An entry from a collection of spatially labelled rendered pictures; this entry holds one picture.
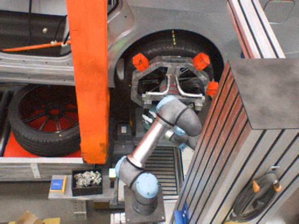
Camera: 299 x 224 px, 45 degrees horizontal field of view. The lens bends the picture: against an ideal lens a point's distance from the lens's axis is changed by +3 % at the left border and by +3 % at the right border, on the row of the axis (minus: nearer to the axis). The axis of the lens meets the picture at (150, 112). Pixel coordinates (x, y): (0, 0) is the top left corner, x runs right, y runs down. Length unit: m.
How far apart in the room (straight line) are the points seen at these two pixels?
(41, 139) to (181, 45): 1.21
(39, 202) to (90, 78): 1.44
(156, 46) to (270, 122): 1.57
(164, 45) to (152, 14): 0.26
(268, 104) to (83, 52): 1.01
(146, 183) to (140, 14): 1.01
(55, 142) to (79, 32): 1.22
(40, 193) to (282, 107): 2.38
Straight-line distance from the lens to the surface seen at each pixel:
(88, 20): 1.60
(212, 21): 2.29
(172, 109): 1.80
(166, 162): 3.09
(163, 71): 2.53
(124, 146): 2.72
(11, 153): 2.95
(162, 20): 2.23
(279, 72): 1.04
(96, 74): 1.81
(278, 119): 0.92
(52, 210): 2.96
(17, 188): 3.09
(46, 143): 2.70
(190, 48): 2.40
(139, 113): 3.16
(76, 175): 2.43
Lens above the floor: 2.68
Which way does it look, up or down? 51 degrees down
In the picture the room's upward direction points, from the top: 9 degrees clockwise
